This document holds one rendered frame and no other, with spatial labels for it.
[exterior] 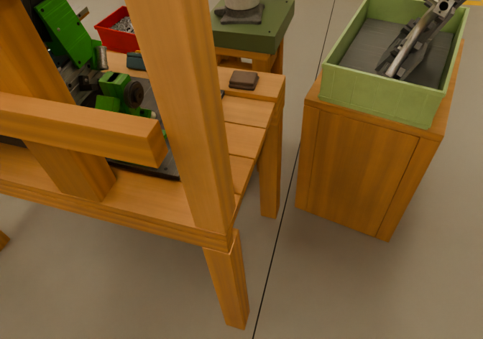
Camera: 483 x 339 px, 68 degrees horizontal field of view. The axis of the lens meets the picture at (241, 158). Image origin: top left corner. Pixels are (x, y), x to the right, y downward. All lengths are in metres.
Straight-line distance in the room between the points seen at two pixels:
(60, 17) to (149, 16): 0.76
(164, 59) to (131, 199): 0.59
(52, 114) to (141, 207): 0.40
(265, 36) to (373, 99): 0.52
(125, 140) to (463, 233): 1.86
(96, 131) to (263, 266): 1.33
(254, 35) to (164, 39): 1.04
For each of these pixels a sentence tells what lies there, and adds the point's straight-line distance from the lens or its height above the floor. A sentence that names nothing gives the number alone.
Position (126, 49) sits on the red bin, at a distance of 1.83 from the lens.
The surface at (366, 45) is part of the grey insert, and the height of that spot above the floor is 0.85.
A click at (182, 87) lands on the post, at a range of 0.61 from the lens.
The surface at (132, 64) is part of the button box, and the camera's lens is 1.54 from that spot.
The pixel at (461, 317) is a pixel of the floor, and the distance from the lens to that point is 2.00.
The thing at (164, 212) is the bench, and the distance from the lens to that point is 1.04.
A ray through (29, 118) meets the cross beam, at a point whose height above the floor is 1.27.
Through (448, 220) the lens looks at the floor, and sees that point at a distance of 2.23.
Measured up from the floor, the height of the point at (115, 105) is 1.13.
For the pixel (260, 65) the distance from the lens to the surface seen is 1.66.
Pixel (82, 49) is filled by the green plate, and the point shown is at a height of 1.11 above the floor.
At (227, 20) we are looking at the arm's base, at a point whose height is 0.95.
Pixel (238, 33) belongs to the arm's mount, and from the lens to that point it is 1.60.
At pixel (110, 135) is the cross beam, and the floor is 1.26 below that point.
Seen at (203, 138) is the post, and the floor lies 1.25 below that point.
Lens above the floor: 1.72
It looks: 49 degrees down
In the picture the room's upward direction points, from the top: 5 degrees counter-clockwise
